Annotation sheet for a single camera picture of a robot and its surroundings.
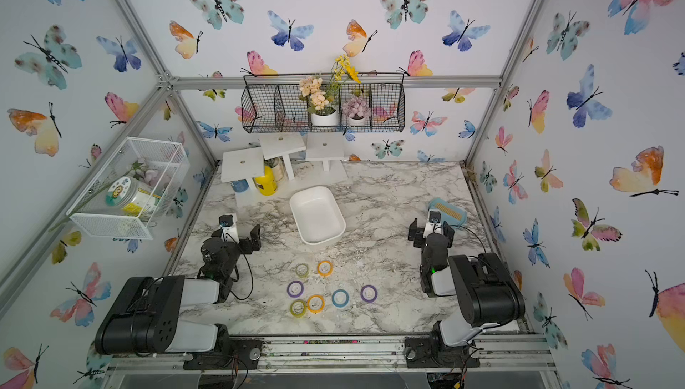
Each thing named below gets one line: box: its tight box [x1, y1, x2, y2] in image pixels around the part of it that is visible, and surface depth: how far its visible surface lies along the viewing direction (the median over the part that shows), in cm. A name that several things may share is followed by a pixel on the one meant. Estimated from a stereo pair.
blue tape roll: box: [331, 289, 350, 308], surface depth 84 cm
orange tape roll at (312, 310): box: [306, 294, 326, 315], surface depth 84 cm
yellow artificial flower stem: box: [329, 54, 362, 103], surface depth 84 cm
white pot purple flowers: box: [341, 96, 372, 126], surface depth 90 cm
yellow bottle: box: [255, 165, 278, 197], surface depth 104 cm
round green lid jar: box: [105, 175, 151, 212], surface depth 65 cm
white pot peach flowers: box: [298, 75, 339, 127], surface depth 84 cm
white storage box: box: [288, 185, 347, 247], surface depth 105 cm
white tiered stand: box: [221, 132, 348, 208], surface depth 102 cm
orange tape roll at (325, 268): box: [316, 259, 334, 277], surface depth 91 cm
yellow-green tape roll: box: [289, 298, 307, 318], surface depth 83 cm
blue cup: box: [231, 178, 249, 193], surface depth 109 cm
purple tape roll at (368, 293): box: [360, 284, 379, 304], surface depth 86 cm
